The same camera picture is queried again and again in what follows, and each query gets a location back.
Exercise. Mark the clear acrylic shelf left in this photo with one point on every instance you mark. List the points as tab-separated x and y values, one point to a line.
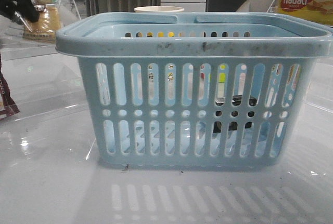
14	46

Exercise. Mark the packaged bread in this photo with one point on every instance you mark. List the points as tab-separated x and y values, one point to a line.
45	28

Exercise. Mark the brown snack packet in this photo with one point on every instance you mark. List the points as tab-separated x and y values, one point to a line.
8	106

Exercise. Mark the white paper cup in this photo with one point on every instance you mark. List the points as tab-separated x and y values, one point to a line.
159	9

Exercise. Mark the yellow nabati wafer box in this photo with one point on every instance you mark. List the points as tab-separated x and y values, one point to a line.
319	11

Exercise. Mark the light blue plastic basket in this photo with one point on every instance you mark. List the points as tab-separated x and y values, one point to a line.
151	81

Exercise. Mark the dark tissue pack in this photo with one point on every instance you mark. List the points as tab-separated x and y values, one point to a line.
236	101

